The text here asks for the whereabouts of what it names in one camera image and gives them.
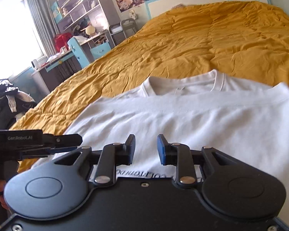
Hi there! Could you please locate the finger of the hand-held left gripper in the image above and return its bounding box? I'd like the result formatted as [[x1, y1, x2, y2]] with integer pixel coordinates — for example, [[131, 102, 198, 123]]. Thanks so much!
[[53, 134, 83, 148], [44, 146, 77, 158]]

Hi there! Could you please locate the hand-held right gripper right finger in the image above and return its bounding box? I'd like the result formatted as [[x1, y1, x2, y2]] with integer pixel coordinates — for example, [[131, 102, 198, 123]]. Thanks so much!
[[157, 134, 241, 187]]

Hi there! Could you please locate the white printed sweatshirt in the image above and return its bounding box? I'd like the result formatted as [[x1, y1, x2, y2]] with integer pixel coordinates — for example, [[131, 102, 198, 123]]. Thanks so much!
[[30, 69, 289, 212]]

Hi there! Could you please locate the pile of dark clothes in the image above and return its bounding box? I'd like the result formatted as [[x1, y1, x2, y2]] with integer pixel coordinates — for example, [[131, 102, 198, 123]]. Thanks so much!
[[0, 79, 37, 131]]

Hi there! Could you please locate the grey curtain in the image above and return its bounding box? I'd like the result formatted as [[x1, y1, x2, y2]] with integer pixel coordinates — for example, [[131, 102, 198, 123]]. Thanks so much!
[[23, 0, 56, 59]]

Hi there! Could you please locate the grey and blue desk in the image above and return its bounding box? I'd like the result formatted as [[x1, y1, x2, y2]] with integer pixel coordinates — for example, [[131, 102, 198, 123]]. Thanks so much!
[[30, 31, 112, 93]]

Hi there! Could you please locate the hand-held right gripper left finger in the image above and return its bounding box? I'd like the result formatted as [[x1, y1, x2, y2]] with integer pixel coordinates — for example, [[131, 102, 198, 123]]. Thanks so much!
[[50, 134, 136, 186]]

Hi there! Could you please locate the blue chair with star cutout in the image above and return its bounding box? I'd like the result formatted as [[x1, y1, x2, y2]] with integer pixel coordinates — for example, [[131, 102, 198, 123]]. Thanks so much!
[[67, 37, 92, 69]]

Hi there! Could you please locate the grey storage trolley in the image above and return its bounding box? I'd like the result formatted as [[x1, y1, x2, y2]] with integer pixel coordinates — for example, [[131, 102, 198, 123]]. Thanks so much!
[[109, 19, 138, 48]]

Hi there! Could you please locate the wall poster with orange figure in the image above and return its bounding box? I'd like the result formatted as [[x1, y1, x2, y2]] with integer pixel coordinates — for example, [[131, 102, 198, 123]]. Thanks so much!
[[114, 0, 145, 13]]

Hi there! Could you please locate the yellow quilted blanket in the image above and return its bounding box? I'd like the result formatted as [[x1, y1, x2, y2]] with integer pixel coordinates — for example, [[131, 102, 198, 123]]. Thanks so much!
[[10, 1, 289, 174]]

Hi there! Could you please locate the red bag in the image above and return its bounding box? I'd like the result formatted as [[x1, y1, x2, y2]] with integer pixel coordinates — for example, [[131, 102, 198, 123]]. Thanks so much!
[[54, 34, 73, 52]]

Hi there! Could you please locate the desk hutch shelf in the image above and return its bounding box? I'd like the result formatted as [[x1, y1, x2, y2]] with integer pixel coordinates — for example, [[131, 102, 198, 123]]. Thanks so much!
[[50, 0, 119, 33]]

